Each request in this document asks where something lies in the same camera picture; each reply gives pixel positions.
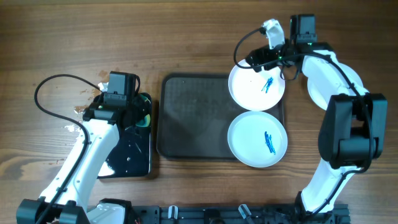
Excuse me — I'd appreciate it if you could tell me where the green yellow sponge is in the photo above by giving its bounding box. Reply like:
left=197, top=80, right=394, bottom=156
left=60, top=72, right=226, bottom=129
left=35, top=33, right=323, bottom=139
left=136, top=94, right=152, bottom=128

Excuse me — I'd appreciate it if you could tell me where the left black cable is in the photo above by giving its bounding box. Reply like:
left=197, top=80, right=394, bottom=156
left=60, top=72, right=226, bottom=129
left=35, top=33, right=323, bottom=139
left=34, top=73, right=108, bottom=224

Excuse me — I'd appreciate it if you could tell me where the black cable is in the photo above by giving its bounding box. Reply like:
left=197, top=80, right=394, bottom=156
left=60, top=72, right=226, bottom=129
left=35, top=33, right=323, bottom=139
left=34, top=73, right=108, bottom=224
left=233, top=27, right=376, bottom=218

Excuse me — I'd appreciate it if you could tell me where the brown serving tray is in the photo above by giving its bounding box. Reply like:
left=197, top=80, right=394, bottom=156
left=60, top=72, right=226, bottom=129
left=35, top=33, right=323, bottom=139
left=156, top=73, right=285, bottom=161

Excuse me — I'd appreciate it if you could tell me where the right black cable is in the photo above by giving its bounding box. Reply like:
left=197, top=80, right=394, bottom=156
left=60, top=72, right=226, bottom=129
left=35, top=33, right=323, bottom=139
left=233, top=27, right=376, bottom=218

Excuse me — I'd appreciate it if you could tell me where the white plate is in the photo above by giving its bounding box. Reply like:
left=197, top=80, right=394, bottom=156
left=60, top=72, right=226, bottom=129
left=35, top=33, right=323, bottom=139
left=228, top=65, right=285, bottom=111
left=307, top=63, right=364, bottom=110
left=227, top=111, right=288, bottom=168

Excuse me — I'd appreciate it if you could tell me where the black water tray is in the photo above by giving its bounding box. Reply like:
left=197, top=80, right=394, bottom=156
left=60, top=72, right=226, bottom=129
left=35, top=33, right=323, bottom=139
left=98, top=93, right=152, bottom=179

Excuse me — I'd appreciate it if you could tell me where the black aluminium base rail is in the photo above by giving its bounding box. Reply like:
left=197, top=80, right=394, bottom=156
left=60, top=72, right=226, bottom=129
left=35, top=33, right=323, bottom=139
left=130, top=203, right=351, bottom=224

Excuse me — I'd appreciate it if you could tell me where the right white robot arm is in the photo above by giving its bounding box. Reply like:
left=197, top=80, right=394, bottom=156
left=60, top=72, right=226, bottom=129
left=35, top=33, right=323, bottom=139
left=245, top=42, right=387, bottom=219

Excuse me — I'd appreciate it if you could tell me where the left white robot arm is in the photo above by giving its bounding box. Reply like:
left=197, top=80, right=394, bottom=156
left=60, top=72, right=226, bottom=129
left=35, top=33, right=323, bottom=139
left=16, top=93, right=152, bottom=223

